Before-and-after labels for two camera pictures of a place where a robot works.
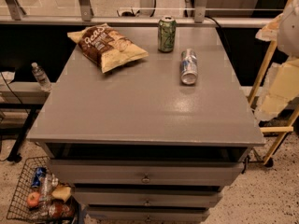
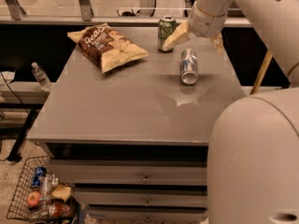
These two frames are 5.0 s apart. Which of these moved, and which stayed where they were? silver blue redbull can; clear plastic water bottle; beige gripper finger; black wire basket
Moved: beige gripper finger
Stayed: black wire basket; clear plastic water bottle; silver blue redbull can
